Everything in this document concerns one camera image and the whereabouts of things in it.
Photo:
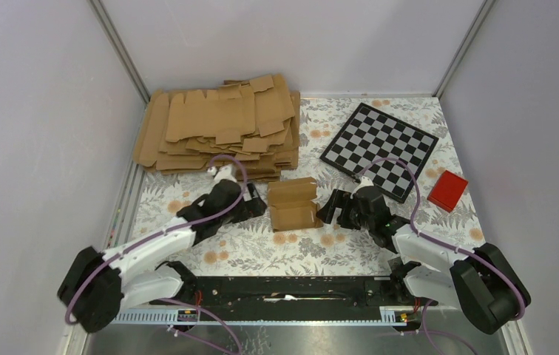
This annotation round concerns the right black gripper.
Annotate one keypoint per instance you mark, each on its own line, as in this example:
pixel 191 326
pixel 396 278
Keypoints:
pixel 339 199

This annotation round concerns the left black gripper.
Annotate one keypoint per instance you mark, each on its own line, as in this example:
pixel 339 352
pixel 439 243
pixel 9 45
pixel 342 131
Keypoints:
pixel 249 209

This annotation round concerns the brown cardboard box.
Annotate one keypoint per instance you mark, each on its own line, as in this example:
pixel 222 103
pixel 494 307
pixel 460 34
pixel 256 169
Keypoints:
pixel 292 205

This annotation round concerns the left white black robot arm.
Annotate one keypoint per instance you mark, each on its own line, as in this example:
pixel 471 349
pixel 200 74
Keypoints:
pixel 101 284

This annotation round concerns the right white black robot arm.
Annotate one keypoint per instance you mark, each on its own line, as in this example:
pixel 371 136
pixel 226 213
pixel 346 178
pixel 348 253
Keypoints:
pixel 480 282

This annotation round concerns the red box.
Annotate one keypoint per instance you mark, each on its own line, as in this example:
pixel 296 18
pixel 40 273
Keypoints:
pixel 447 191

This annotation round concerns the black white checkerboard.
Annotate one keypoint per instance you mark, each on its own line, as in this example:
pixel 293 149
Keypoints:
pixel 389 151

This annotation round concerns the stack of flat cardboard boxes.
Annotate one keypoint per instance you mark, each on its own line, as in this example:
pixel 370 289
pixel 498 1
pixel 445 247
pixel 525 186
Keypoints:
pixel 255 121

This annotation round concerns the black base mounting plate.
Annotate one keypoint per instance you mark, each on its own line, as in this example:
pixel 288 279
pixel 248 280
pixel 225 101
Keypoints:
pixel 293 296

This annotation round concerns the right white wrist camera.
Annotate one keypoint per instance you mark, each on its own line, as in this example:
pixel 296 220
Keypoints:
pixel 363 182

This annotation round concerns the slotted grey cable duct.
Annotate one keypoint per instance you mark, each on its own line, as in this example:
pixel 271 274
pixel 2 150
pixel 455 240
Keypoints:
pixel 379 316

